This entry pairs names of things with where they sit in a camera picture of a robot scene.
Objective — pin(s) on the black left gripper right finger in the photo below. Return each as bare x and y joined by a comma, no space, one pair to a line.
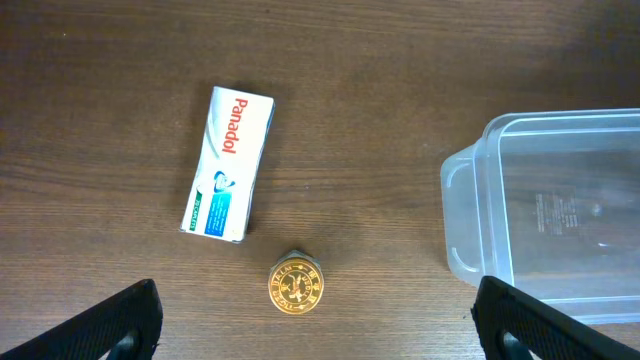
513,325

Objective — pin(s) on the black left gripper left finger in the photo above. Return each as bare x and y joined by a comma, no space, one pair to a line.
127,325

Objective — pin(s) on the white Panadol medicine box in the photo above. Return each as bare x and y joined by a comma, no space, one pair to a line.
219,203

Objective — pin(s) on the small gold-lidded balm jar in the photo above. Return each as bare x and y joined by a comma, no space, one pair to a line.
296,283

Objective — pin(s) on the clear plastic container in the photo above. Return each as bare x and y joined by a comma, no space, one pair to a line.
548,202

